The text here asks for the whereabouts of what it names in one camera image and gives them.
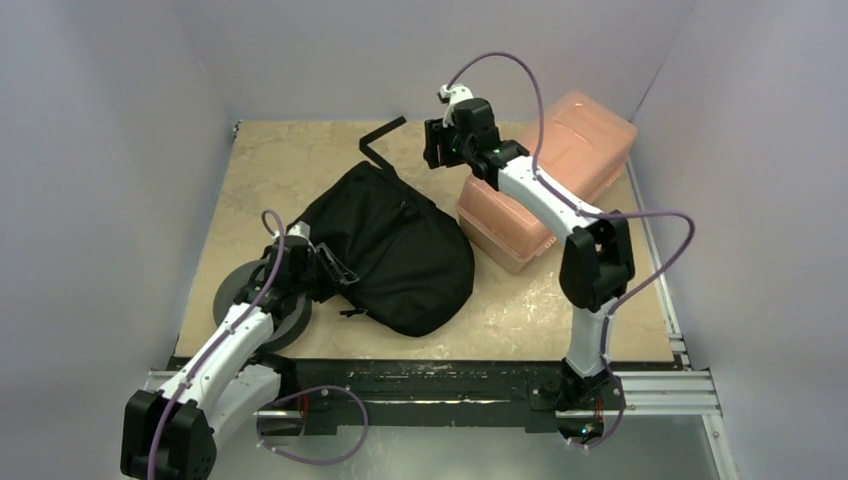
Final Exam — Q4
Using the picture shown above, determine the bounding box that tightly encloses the translucent pink plastic storage box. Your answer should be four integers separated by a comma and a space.
454, 91, 640, 276

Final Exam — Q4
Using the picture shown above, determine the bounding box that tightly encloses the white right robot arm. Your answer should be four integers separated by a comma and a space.
423, 88, 636, 407

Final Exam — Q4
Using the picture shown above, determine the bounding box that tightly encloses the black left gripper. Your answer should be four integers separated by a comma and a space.
291, 243, 356, 302

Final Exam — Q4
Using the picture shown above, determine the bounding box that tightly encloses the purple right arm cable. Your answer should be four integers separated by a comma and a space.
445, 51, 698, 452

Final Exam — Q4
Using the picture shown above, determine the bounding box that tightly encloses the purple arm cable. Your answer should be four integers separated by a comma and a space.
445, 51, 698, 452
144, 209, 371, 480

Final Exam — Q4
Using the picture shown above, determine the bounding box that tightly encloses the grey foam roll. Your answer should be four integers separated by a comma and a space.
212, 260, 312, 353

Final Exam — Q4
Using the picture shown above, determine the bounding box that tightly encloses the black student backpack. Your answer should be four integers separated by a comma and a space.
298, 117, 475, 337

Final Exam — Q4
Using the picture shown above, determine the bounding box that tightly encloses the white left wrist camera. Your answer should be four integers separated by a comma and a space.
285, 221, 311, 244

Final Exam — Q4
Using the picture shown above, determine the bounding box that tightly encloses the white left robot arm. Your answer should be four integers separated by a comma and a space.
119, 231, 359, 479

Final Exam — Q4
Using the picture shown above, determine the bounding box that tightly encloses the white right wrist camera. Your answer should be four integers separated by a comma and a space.
437, 83, 474, 128

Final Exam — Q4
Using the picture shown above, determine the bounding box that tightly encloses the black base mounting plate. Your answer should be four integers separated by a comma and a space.
246, 353, 621, 441

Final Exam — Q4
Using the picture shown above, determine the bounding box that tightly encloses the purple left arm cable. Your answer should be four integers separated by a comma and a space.
144, 209, 371, 480

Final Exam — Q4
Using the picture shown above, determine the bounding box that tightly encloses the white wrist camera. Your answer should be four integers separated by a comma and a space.
285, 221, 311, 244
437, 83, 474, 128

